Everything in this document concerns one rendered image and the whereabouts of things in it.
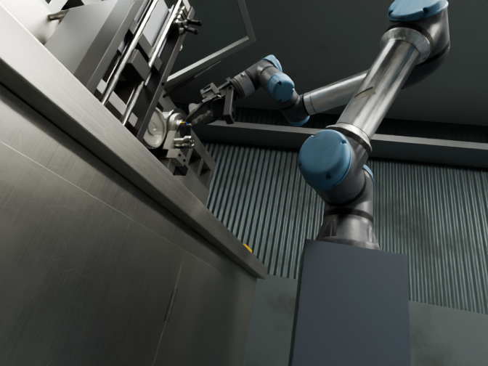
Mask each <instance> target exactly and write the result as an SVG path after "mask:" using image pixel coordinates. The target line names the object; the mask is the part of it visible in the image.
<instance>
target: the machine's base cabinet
mask: <svg viewBox="0 0 488 366"><path fill-rule="evenodd" d="M256 282H257V279H256V278H255V277H254V276H253V275H251V274H250V273H249V272H247V271H246V270H244V269H243V268H242V267H241V266H240V265H238V264H237V263H235V262H234V261H233V260H231V259H230V258H229V257H228V256H226V255H225V254H223V253H222V252H221V251H220V250H219V249H217V248H216V247H214V246H213V245H212V244H210V243H209V242H208V241H207V240H205V239H204V238H202V237H201V236H200V235H199V234H198V233H196V232H195V231H193V230H192V229H190V228H189V227H188V226H187V225H186V224H184V223H183V222H181V221H180V220H178V219H177V218H176V217H175V216H174V215H172V214H171V213H169V212H168V211H167V210H166V209H164V208H163V207H162V206H160V205H159V204H157V203H156V202H155V201H154V200H153V199H151V198H150V197H148V196H147V195H146V194H144V193H143V192H142V191H141V190H139V189H138V188H136V187H135V186H134V185H133V184H132V183H130V182H129V181H127V180H126V179H124V178H123V177H122V176H121V175H120V174H118V173H117V172H115V171H114V170H112V169H111V168H110V167H109V166H108V165H106V164H105V163H103V162H102V161H101V160H100V159H99V158H97V157H96V156H94V155H93V154H91V153H90V152H89V151H88V150H87V149H85V148H84V147H82V146H81V145H80V144H79V143H77V142H76V141H75V140H73V139H72V138H70V137H69V136H68V135H67V134H65V133H64V132H63V131H61V130H60V129H59V128H57V127H56V126H55V125H54V124H52V123H51V122H49V121H48V120H47V119H45V118H44V117H43V116H42V115H40V114H39V113H37V112H36V111H35V110H34V109H33V108H31V107H30V106H28V105H27V104H25V103H24V102H23V101H22V100H21V99H19V98H18V97H16V96H15V95H14V94H13V93H11V92H10V91H9V90H7V89H6V88H4V87H3V86H2V85H1V84H0V366H243V357H244V353H245V345H246V341H247V336H248V328H249V324H250V319H251V311H252V306H253V299H254V294H255V289H256Z"/></svg>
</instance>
